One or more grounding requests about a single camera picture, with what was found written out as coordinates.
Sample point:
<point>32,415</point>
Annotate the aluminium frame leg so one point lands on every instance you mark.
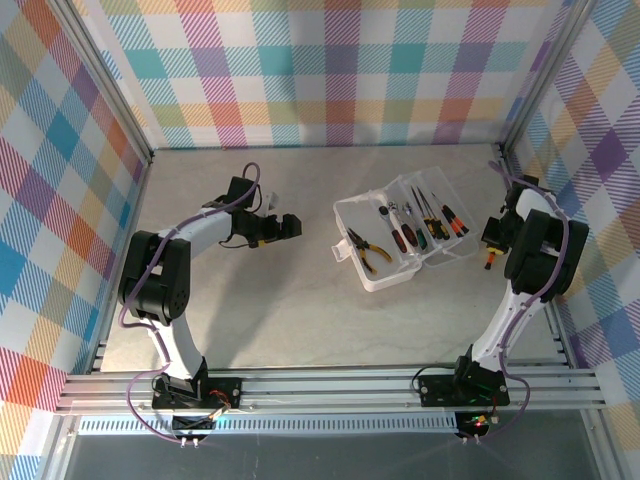
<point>57,450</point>
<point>600,445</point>

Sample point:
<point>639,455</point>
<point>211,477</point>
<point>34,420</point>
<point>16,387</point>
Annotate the black connector box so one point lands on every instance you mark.
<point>192,425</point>
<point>475,422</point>

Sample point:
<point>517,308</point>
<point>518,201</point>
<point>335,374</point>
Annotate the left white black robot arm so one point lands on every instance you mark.
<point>182,340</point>

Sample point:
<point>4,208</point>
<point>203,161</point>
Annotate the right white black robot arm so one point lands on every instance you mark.
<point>500,325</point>

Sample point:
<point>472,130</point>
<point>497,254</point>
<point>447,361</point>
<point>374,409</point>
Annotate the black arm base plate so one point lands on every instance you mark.
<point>435,390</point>
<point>230,387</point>

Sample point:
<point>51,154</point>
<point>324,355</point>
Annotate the aluminium mounting rail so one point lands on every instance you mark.
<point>320,395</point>

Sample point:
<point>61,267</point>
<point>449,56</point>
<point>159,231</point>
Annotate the aluminium frame post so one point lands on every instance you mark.
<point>100,85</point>
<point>545,75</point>

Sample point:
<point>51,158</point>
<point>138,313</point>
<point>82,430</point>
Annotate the aluminium side rail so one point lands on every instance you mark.
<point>131,225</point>

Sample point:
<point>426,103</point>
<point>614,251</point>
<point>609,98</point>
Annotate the clear plastic tool box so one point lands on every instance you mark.
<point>385,282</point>

